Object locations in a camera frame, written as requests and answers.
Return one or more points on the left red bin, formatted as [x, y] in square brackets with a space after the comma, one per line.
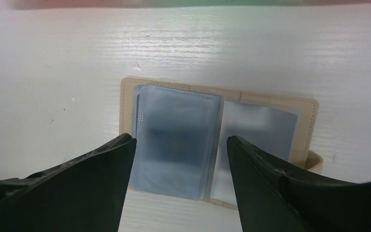
[54, 4]

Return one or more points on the green middle bin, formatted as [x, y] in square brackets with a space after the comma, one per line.
[192, 3]

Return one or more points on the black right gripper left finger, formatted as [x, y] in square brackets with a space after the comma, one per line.
[85, 194]

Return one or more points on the beige card holder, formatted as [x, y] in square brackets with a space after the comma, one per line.
[182, 133]

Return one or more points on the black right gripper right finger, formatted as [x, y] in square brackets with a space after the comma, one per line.
[274, 195]

